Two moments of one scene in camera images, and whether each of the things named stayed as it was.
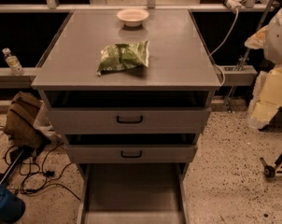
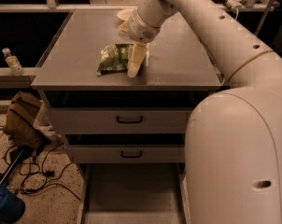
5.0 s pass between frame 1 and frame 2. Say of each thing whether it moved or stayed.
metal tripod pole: stayed
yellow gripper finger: moved
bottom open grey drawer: stayed
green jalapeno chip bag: stayed
